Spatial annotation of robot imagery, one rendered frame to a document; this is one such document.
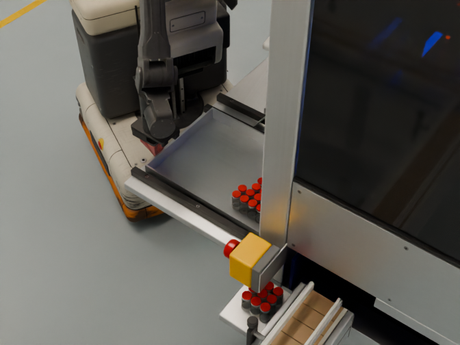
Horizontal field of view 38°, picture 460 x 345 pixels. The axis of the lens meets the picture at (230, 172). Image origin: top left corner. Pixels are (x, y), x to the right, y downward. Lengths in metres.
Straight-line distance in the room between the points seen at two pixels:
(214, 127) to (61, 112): 1.55
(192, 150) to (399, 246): 0.71
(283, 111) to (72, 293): 1.59
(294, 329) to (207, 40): 1.16
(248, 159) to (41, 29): 2.27
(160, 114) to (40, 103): 1.87
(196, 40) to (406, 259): 1.24
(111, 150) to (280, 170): 1.47
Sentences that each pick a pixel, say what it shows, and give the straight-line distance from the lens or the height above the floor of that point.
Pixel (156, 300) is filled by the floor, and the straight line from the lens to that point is 2.45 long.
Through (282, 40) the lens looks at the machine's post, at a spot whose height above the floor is 1.48.
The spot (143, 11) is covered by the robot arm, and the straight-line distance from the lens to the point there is 1.45.
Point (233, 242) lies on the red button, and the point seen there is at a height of 1.01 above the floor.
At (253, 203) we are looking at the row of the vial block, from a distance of 1.49.
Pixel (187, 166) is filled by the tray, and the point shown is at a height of 0.88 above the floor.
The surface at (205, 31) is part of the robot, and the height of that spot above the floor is 0.80.
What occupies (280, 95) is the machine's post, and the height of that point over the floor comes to 1.38.
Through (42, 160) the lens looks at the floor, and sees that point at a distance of 2.98.
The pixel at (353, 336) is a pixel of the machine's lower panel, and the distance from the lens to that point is 1.41.
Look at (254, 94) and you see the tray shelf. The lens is 1.83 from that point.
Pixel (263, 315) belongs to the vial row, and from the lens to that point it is 1.35.
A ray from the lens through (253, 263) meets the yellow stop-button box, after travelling 1.27.
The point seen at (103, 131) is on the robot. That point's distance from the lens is 2.64.
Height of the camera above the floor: 2.07
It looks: 47 degrees down
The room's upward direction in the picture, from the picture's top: straight up
